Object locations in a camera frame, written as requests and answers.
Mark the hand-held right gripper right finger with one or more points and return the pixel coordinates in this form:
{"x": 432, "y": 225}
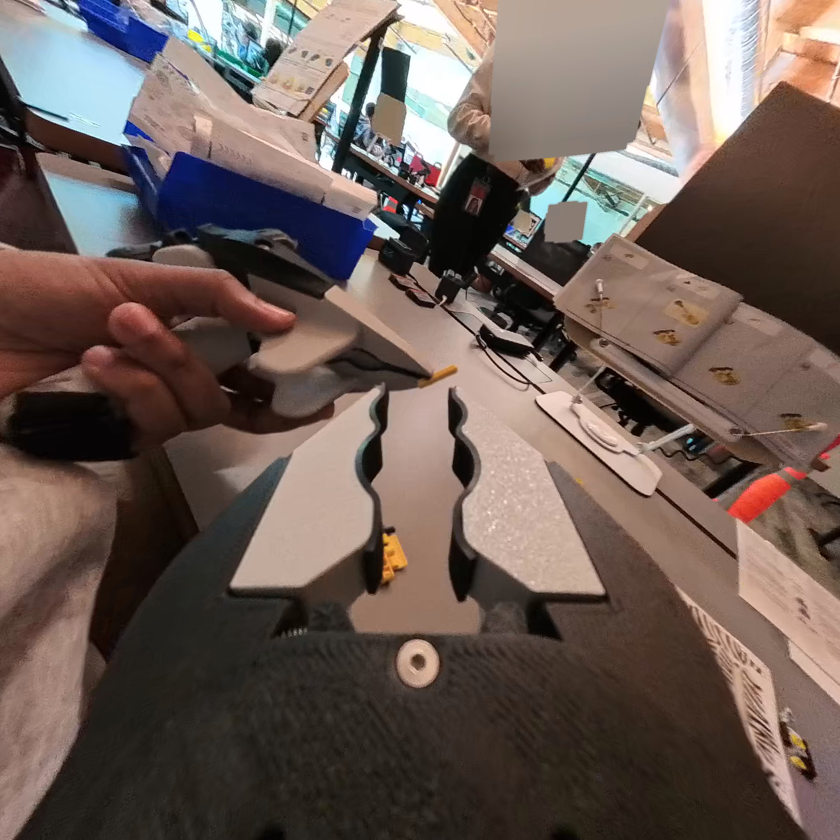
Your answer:
{"x": 525, "y": 518}

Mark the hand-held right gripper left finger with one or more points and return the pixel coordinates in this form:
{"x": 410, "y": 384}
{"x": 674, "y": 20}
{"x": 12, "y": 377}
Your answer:
{"x": 308, "y": 512}

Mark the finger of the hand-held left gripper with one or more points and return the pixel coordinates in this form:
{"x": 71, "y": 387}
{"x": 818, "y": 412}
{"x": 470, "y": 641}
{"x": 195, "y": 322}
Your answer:
{"x": 367, "y": 328}
{"x": 308, "y": 367}

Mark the yellow lego pin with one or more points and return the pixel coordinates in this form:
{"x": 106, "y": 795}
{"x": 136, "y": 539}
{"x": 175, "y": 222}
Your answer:
{"x": 438, "y": 376}

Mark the yellow lego block piece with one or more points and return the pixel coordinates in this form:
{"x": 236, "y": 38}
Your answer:
{"x": 394, "y": 558}

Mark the lego instruction booklet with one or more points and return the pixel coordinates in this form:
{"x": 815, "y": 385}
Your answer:
{"x": 695, "y": 334}

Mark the person's left hand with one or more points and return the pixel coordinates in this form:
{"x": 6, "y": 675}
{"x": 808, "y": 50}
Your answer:
{"x": 79, "y": 302}

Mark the blue plastic bin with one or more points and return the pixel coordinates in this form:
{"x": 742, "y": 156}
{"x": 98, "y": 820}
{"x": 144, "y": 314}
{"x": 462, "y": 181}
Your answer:
{"x": 262, "y": 210}

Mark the black plug charger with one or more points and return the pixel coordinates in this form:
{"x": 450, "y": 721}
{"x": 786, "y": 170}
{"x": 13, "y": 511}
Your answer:
{"x": 454, "y": 287}

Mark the white monitor stand base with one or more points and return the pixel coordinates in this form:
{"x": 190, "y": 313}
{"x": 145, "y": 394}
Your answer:
{"x": 604, "y": 439}

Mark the black power adapter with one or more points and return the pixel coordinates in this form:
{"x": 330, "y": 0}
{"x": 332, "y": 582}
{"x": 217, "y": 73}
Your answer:
{"x": 505, "y": 338}

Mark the cardboard picture board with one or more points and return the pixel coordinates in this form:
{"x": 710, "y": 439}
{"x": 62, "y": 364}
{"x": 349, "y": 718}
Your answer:
{"x": 321, "y": 52}

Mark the orange traffic cone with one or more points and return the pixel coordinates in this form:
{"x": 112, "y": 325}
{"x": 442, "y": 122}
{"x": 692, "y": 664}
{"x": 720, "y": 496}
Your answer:
{"x": 768, "y": 492}

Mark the white printed paper sheet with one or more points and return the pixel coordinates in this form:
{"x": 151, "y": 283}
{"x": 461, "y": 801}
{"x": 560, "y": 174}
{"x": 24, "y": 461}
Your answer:
{"x": 787, "y": 590}

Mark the person's grey sweatshirt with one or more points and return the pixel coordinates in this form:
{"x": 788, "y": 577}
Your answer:
{"x": 46, "y": 590}

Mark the striped white paper strip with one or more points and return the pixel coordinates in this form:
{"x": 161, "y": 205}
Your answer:
{"x": 748, "y": 695}

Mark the dark monitor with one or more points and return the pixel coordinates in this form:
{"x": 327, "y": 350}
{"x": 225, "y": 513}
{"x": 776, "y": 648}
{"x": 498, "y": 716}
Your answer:
{"x": 761, "y": 216}

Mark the black metal post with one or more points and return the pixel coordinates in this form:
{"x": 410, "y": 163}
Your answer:
{"x": 361, "y": 98}

